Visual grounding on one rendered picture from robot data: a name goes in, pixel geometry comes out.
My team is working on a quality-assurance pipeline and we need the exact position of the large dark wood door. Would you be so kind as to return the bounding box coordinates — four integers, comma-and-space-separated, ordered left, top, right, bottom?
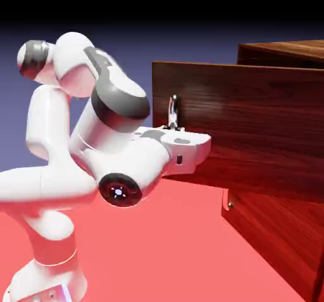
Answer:
151, 60, 324, 204

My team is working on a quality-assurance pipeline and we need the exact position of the small dark wood door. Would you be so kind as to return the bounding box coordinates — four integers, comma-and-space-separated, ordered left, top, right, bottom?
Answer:
221, 187, 324, 302

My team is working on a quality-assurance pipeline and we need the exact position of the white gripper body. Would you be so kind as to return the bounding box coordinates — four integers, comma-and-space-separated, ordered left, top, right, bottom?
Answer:
133, 126, 213, 165

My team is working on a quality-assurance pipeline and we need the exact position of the small silver door handle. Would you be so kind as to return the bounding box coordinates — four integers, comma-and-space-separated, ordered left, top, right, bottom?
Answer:
222, 189, 235, 211

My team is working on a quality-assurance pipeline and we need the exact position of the curved silver door handle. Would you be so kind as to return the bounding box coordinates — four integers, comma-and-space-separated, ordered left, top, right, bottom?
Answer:
168, 94, 181, 130

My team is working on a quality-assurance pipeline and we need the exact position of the dark wood cabinet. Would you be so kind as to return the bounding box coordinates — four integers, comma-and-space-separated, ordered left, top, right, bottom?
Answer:
221, 39, 324, 302

